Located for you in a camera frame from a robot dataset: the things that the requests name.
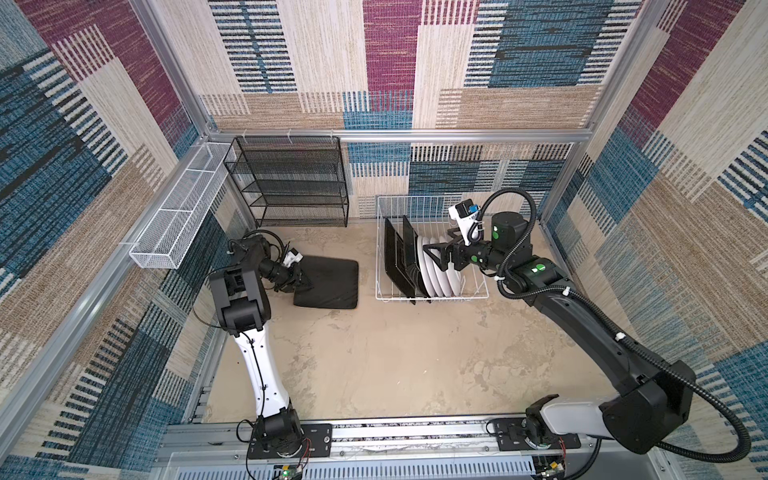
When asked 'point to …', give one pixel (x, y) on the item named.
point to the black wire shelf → (291, 181)
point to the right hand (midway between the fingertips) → (438, 243)
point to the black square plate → (334, 281)
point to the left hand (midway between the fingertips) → (306, 284)
